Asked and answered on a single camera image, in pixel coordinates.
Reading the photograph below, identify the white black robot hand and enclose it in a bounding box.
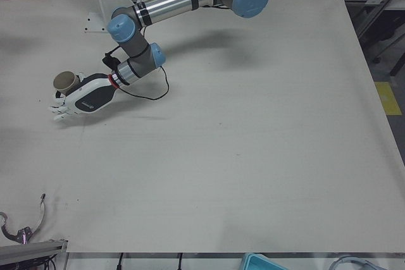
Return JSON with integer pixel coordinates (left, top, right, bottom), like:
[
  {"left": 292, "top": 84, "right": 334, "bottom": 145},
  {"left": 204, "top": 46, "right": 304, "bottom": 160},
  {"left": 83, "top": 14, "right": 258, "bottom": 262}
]
[{"left": 47, "top": 72, "right": 117, "bottom": 122}]

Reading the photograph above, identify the tan paper cup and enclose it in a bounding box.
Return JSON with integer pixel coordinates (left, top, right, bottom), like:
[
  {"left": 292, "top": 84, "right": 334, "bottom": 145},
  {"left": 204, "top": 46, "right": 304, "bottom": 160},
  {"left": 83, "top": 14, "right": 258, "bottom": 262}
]
[{"left": 53, "top": 71, "right": 82, "bottom": 97}]

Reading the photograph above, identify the smooth curved white strip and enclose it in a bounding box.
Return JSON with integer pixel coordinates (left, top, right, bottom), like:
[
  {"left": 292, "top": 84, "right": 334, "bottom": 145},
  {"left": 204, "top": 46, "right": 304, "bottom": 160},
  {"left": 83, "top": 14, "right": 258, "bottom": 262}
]
[{"left": 33, "top": 193, "right": 47, "bottom": 233}]

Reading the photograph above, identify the teal plastic bin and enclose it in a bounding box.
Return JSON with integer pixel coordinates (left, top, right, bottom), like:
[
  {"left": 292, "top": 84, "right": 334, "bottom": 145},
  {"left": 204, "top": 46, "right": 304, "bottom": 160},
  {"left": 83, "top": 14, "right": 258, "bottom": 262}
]
[{"left": 239, "top": 252, "right": 290, "bottom": 270}]

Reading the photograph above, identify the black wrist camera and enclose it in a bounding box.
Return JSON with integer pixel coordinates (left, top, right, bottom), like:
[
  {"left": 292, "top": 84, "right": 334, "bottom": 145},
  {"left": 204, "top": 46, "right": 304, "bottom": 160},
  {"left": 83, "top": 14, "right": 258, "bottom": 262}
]
[{"left": 101, "top": 51, "right": 120, "bottom": 70}]

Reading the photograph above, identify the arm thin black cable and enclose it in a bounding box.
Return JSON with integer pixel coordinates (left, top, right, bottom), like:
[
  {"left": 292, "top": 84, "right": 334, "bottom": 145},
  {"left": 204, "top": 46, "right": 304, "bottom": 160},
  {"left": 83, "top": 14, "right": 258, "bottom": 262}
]
[{"left": 104, "top": 45, "right": 170, "bottom": 101}]

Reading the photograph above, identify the aluminium frame profile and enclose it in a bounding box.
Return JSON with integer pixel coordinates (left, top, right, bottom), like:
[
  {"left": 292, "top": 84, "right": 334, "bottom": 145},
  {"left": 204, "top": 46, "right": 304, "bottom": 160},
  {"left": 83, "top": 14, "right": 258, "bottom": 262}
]
[{"left": 0, "top": 238, "right": 69, "bottom": 266}]

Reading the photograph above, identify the black wire bundle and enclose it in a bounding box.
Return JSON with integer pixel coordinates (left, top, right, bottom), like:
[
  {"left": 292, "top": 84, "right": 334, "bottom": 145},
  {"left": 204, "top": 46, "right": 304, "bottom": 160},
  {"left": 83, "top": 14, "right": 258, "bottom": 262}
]
[{"left": 0, "top": 246, "right": 59, "bottom": 270}]

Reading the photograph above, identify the grey corrugated hose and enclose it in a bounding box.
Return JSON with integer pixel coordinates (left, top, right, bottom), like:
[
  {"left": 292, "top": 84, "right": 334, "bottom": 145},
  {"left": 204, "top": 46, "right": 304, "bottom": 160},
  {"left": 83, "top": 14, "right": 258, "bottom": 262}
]
[{"left": 327, "top": 254, "right": 377, "bottom": 270}]

